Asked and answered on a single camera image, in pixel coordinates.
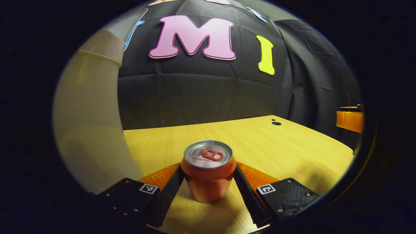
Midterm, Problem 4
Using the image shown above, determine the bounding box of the black backdrop cloth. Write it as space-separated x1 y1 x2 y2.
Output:
117 0 363 150

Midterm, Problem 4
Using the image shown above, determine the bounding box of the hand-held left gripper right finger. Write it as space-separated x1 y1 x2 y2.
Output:
233 162 320 228

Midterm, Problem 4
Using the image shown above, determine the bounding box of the wooden desktop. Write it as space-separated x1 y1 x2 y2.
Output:
123 115 355 234

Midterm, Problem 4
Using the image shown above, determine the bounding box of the white desktop garbage bin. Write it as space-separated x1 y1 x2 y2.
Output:
53 8 148 195

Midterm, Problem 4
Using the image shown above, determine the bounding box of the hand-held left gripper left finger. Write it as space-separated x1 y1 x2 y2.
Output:
94 162 186 228

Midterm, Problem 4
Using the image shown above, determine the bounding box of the red pop can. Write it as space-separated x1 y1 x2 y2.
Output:
180 140 237 204

